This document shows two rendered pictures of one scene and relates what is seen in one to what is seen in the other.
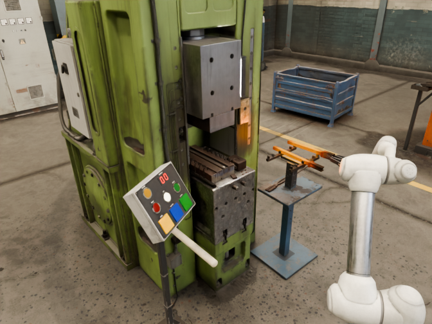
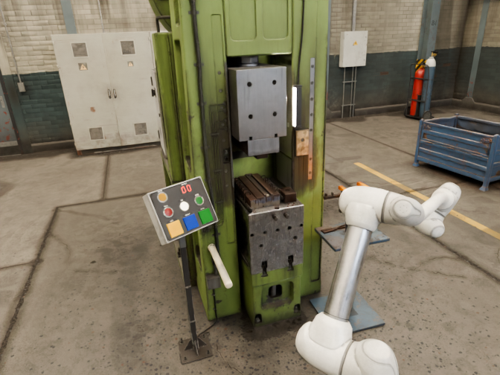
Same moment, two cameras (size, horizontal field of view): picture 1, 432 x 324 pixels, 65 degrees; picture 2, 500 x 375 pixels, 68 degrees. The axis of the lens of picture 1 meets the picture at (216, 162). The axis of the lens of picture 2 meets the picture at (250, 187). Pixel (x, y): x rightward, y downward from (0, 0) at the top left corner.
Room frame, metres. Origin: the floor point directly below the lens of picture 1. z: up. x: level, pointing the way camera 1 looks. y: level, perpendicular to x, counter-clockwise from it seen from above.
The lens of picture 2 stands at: (-0.09, -0.80, 1.93)
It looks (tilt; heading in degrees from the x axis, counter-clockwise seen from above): 22 degrees down; 23
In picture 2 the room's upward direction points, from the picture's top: 3 degrees counter-clockwise
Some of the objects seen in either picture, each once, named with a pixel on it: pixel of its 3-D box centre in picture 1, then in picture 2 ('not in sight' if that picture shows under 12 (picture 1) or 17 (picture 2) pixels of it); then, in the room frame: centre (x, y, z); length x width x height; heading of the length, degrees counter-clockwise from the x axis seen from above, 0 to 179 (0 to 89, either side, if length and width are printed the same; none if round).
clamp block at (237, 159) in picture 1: (236, 162); (287, 194); (2.06, -0.14, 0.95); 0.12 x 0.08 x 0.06; 41
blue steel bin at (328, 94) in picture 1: (312, 92); (469, 148); (5.67, -1.69, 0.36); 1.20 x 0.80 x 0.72; 46
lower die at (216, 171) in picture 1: (202, 162); (254, 189); (2.06, 0.09, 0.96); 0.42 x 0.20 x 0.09; 41
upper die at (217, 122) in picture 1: (200, 112); (252, 138); (2.06, 0.09, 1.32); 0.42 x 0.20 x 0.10; 41
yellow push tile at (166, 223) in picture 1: (166, 224); (175, 228); (1.33, 0.25, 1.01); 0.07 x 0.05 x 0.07; 156
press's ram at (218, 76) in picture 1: (204, 72); (257, 99); (2.09, 0.06, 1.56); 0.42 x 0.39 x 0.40; 41
